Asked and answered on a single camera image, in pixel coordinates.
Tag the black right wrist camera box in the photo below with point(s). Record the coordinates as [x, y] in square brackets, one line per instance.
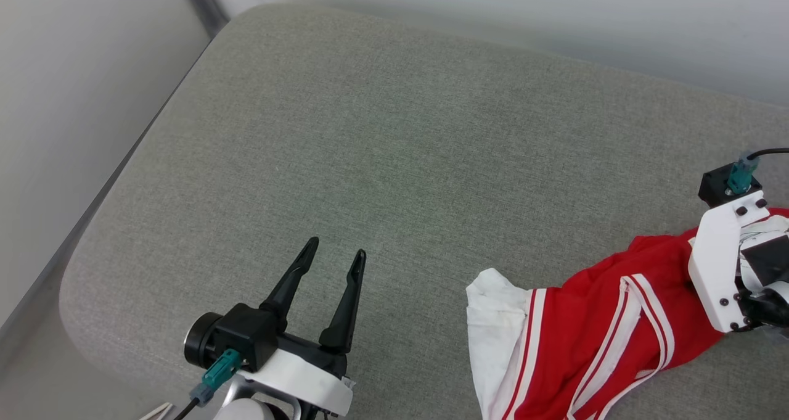
[715, 189]

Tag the red Bulls basketball jersey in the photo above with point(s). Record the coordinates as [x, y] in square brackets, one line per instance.
[585, 333]

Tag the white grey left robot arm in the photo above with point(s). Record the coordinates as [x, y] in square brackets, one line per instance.
[253, 411]

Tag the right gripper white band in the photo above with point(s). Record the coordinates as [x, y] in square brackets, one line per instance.
[715, 266]

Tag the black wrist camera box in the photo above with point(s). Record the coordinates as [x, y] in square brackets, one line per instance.
[246, 333]
[715, 189]

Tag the grey fabric sofa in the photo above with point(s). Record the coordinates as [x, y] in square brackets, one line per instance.
[400, 161]

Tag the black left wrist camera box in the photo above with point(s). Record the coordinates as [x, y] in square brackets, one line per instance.
[246, 333]

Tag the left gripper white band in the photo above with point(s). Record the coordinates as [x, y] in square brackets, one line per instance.
[302, 380]

